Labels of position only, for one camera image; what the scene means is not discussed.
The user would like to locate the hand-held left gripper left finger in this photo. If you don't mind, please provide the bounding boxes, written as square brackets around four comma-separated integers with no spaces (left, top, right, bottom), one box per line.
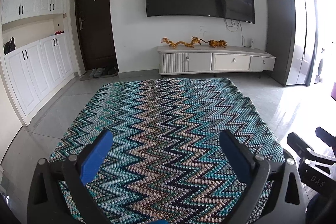
[26,130,114,224]

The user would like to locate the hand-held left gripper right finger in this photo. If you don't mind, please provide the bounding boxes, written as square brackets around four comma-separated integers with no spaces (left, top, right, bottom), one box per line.
[219,130,306,224]

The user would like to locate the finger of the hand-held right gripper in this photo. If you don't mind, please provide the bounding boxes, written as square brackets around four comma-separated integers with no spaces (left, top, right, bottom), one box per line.
[315,126,336,151]
[287,132,319,161]

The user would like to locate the white washing machine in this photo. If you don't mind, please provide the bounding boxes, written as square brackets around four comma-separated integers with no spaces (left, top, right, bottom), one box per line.
[314,47,326,83]

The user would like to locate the zigzag patterned woven rug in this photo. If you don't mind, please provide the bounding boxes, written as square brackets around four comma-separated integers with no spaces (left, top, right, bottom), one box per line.
[49,78,285,224]

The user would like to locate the grey doormat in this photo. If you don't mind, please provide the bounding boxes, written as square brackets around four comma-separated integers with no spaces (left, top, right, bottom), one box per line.
[79,72,118,82]

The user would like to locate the grey slippers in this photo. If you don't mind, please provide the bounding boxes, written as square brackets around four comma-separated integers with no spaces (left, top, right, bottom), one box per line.
[89,68,105,79]

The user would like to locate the dark shoes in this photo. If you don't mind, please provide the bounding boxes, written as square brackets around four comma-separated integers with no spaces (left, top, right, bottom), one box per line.
[102,66,118,76]

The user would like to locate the white television cabinet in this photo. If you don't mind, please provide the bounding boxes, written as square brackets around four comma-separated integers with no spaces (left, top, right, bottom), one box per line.
[157,45,277,79]

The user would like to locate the grey refrigerator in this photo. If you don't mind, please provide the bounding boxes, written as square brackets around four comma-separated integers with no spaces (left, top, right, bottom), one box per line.
[265,0,315,86]

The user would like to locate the golden tiger figurine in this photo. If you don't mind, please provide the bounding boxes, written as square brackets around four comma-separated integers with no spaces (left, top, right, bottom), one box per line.
[208,40,228,48]

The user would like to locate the golden dragon figurine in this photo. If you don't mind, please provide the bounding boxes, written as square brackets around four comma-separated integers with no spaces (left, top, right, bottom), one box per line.
[161,35,208,49]

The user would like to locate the dark brown entrance door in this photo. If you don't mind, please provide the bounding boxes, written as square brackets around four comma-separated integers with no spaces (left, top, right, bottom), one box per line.
[74,0,117,75]

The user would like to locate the black bag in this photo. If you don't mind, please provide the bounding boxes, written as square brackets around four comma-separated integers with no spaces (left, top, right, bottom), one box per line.
[3,37,16,55]

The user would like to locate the white wall cabinet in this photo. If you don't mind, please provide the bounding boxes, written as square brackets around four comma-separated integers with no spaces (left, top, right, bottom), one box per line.
[0,0,75,127]

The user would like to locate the black television cable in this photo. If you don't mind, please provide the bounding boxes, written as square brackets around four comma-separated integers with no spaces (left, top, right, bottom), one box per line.
[224,19,245,47]

